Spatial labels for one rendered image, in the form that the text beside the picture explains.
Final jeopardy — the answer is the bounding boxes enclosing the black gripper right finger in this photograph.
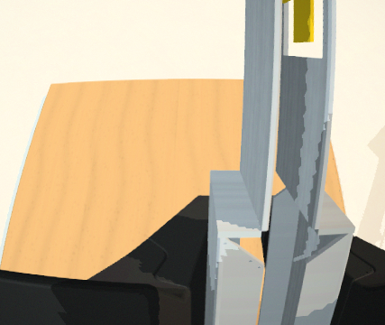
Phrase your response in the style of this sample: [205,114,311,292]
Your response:
[261,203,385,325]

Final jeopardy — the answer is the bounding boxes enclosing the light wooden board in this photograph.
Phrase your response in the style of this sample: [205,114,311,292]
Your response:
[0,79,243,279]

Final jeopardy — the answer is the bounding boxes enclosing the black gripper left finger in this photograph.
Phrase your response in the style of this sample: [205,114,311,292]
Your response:
[0,195,209,325]

